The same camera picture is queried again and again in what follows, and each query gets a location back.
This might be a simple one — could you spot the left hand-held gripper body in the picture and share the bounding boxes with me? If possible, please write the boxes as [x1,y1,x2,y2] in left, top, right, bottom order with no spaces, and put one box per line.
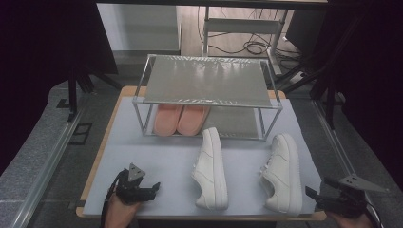
[114,162,153,205]

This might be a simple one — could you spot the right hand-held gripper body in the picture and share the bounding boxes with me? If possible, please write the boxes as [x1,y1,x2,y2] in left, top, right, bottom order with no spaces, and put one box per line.
[317,174,390,219]

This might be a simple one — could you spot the white sneaker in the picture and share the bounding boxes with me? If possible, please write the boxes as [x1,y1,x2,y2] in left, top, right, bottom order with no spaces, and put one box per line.
[259,133,303,217]
[190,126,230,211]

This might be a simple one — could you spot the pink foam slipper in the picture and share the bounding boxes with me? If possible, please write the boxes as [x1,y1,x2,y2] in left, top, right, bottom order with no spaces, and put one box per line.
[176,105,211,137]
[153,104,184,137]

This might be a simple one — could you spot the metal shoe rack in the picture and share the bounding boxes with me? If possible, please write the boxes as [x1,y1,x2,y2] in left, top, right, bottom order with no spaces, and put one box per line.
[132,54,284,142]

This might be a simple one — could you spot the person's right hand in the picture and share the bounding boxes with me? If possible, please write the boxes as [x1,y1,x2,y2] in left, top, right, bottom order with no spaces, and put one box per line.
[326,210,376,228]

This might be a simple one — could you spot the person's left hand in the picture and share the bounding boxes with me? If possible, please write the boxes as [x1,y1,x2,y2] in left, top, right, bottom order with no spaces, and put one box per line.
[104,193,142,228]

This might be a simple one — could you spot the pale grey table mat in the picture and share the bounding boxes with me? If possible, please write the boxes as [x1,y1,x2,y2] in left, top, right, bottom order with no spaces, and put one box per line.
[83,96,322,218]

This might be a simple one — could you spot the black metal stand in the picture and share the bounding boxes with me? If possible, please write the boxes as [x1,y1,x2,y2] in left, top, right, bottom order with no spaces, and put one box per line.
[275,15,365,127]

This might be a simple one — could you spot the black tripod stand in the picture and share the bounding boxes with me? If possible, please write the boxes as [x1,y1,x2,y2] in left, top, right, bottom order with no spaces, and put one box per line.
[56,63,122,123]

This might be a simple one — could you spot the white power strip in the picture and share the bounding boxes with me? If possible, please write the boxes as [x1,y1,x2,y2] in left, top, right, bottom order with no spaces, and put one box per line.
[284,70,306,84]

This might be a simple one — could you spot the white cabinet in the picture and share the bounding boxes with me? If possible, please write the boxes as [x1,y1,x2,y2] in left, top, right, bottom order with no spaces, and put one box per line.
[96,3,182,56]

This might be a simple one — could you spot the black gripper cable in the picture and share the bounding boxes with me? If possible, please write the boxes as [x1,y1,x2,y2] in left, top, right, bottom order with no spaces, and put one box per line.
[364,193,386,228]
[100,169,127,228]

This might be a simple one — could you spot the aluminium floor rail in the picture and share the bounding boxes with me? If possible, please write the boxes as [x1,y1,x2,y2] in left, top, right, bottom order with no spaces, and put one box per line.
[12,104,86,228]
[312,99,359,179]

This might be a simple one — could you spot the black floor cables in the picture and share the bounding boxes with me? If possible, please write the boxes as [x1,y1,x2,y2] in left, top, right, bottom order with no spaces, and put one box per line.
[198,6,302,60]

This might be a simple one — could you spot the white desk frame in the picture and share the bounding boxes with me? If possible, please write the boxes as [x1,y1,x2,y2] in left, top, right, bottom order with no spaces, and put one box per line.
[202,6,289,75]

